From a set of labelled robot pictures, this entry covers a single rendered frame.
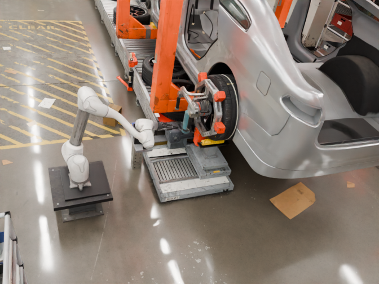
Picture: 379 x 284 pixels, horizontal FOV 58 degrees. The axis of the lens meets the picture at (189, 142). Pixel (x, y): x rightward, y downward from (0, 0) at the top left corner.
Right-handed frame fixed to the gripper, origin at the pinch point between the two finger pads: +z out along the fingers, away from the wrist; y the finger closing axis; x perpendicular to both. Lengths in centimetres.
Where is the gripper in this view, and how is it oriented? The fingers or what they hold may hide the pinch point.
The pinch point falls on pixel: (174, 127)
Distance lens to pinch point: 335.7
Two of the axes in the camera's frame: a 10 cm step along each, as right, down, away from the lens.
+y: -4.2, -6.2, 6.6
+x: -3.9, 7.8, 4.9
